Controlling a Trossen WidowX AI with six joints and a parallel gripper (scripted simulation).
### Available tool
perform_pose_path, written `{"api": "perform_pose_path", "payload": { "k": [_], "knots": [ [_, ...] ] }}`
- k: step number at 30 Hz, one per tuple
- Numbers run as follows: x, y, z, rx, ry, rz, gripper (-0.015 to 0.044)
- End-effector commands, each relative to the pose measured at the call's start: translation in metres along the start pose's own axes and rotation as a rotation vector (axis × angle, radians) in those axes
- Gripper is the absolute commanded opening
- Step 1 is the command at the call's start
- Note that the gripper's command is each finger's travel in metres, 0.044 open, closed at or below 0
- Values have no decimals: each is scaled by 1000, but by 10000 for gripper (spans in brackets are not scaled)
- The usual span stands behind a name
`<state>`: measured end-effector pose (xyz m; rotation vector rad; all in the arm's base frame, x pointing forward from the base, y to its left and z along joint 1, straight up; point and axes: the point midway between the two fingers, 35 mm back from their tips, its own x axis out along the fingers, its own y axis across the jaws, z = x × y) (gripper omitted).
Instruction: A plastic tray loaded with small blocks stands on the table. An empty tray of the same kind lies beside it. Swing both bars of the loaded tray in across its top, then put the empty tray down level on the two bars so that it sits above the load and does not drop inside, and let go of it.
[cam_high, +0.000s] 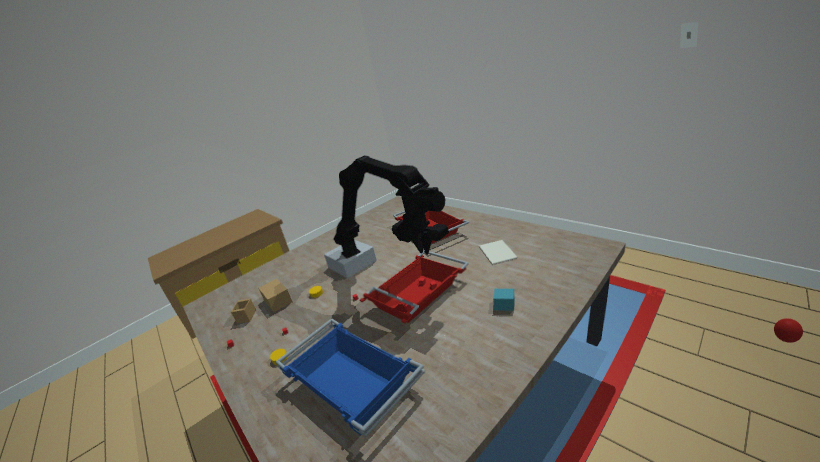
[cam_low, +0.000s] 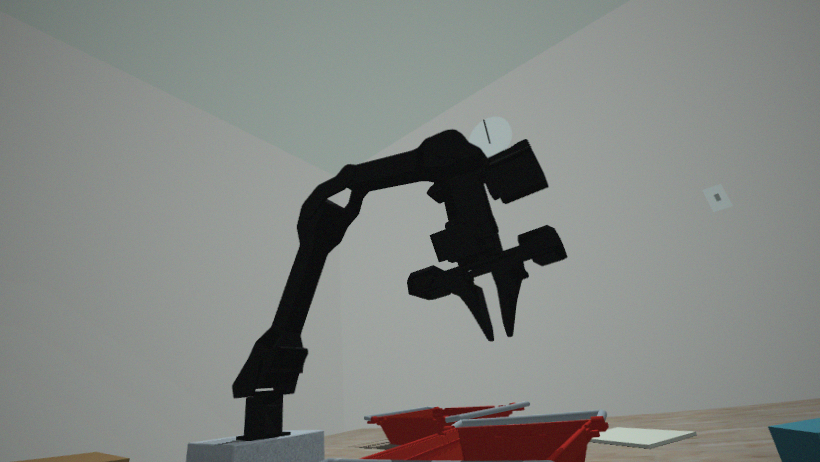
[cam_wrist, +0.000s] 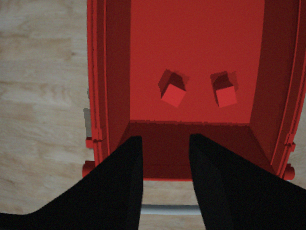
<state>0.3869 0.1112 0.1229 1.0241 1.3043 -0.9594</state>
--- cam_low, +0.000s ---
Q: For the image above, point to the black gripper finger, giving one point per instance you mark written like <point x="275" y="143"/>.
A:
<point x="508" y="280"/>
<point x="473" y="296"/>

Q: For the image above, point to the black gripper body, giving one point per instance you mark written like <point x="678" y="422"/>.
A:
<point x="542" y="245"/>

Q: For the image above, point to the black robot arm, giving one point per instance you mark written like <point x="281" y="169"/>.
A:
<point x="459" y="171"/>

